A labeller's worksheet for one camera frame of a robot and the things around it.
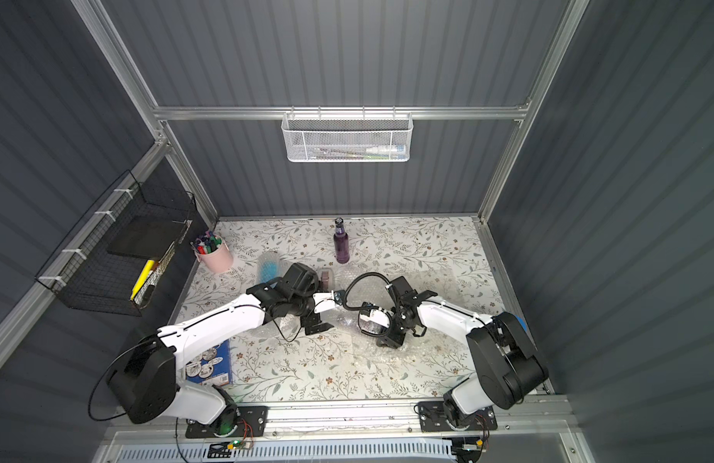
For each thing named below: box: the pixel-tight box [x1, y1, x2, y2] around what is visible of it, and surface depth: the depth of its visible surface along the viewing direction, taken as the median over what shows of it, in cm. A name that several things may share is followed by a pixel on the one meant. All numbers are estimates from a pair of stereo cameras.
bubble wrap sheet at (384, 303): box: [317, 264, 463, 355], surface depth 78 cm
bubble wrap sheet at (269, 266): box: [256, 249, 283, 287], surface depth 101 cm
